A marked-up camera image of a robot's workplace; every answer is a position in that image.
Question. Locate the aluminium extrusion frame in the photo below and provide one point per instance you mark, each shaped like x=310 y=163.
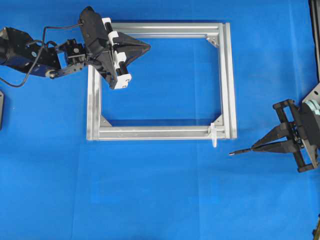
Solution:
x=219 y=35

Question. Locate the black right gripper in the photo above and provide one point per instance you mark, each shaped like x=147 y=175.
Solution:
x=301 y=136

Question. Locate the black box at left edge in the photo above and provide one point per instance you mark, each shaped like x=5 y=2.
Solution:
x=2 y=98

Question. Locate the white zip tie loop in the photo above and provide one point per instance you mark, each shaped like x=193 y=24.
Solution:
x=213 y=132

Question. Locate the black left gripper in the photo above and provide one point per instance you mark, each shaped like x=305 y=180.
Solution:
x=100 y=41

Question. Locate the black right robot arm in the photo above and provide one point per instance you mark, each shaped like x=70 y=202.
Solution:
x=298 y=132

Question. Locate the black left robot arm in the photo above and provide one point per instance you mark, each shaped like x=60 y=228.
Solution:
x=47 y=59

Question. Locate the black vertical rail right edge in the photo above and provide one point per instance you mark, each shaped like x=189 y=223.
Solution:
x=314 y=8

